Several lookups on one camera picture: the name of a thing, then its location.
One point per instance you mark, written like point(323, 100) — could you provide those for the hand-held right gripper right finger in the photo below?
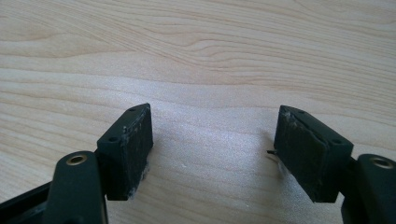
point(311, 155)

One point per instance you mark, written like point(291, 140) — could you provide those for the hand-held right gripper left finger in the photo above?
point(124, 155)

